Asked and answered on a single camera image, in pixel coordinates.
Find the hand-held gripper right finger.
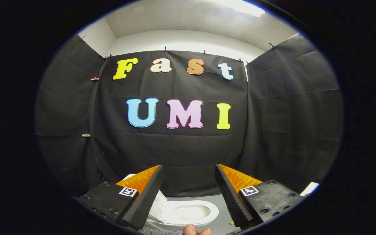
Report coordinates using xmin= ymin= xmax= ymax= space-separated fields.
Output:
xmin=215 ymin=164 xmax=306 ymax=229

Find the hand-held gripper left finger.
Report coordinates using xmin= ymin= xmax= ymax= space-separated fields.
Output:
xmin=74 ymin=165 xmax=164 ymax=231

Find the white toilet lid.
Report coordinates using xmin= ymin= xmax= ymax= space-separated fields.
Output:
xmin=147 ymin=190 xmax=168 ymax=222

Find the white toilet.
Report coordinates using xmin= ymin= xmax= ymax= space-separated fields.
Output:
xmin=121 ymin=174 xmax=219 ymax=230

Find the black backdrop cloth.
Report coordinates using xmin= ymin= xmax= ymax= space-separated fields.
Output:
xmin=34 ymin=33 xmax=344 ymax=198

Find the white board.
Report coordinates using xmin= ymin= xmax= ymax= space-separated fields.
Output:
xmin=301 ymin=182 xmax=320 ymax=196

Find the row of black clips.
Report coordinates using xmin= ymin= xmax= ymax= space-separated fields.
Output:
xmin=79 ymin=34 xmax=276 ymax=66

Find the ceiling light panel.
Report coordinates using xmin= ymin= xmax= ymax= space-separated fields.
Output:
xmin=208 ymin=0 xmax=266 ymax=17

